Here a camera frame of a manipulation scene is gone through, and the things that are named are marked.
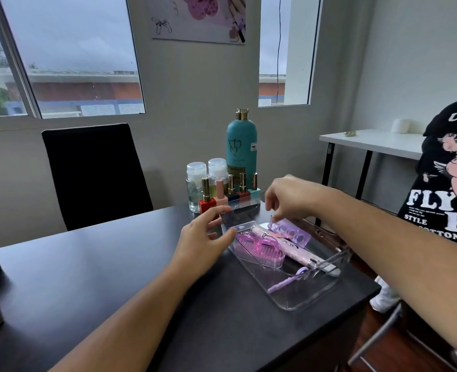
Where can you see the white side table black legs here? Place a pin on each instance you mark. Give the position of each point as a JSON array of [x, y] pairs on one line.
[[372, 141]]

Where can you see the purple cuticle pusher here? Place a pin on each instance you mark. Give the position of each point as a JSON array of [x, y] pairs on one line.
[[286, 282]]

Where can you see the dark red nail polish bottle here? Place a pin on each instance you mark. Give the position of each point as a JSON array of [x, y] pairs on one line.
[[243, 187]]

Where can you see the person's left hand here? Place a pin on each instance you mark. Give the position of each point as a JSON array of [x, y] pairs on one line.
[[195, 244]]

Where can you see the clear pump dispenser bottle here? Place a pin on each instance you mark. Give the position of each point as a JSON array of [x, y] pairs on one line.
[[217, 170], [194, 189]]

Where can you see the clear acrylic organizer tray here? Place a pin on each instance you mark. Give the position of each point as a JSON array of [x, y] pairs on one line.
[[290, 290]]

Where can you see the person's left forearm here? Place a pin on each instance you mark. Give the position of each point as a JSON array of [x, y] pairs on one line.
[[127, 317]]

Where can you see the pink nail brush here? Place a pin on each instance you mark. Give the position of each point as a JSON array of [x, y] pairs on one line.
[[261, 253]]

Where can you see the nail art wall poster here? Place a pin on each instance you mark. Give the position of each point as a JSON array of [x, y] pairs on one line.
[[201, 19]]

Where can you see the bright red nail polish bottle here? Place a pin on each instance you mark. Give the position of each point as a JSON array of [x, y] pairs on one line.
[[207, 203]]

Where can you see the grey nail file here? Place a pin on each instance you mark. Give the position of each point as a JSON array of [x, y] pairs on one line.
[[331, 271]]

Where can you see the pink nail polish bottle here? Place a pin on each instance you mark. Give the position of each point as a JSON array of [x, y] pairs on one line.
[[221, 195]]

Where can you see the wide sliding window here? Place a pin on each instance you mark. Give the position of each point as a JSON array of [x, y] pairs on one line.
[[69, 58]]

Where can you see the metal frame chair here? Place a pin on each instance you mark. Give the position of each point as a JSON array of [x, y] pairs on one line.
[[379, 333]]

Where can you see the black chair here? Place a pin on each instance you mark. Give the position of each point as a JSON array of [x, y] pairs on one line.
[[92, 174]]

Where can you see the purple toe separator pack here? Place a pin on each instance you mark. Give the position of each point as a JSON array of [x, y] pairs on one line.
[[294, 235]]

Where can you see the small gold object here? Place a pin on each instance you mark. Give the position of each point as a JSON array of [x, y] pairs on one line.
[[350, 133]]

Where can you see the person's right hand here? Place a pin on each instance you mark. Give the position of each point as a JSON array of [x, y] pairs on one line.
[[298, 197]]

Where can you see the person's right thumb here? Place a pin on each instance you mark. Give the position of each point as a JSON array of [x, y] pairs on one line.
[[269, 205]]

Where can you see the person's right forearm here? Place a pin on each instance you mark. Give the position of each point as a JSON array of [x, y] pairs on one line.
[[399, 247]]

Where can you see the person's left thumb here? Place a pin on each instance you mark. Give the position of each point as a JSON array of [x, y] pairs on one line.
[[224, 234]]

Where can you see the narrow window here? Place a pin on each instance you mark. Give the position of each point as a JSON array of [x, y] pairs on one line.
[[286, 50]]

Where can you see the teal nail polish bottle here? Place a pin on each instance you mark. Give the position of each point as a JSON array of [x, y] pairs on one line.
[[254, 185]]

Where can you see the navy nail polish bottle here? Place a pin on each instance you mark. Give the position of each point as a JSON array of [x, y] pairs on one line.
[[232, 189]]

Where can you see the tall teal bottle gold cap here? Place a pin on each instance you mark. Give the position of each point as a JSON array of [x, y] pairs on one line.
[[242, 147]]

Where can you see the white rounded container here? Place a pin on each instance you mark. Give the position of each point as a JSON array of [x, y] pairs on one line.
[[407, 126]]

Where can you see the pink electric nail drill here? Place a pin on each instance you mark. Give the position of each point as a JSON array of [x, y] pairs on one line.
[[290, 249]]

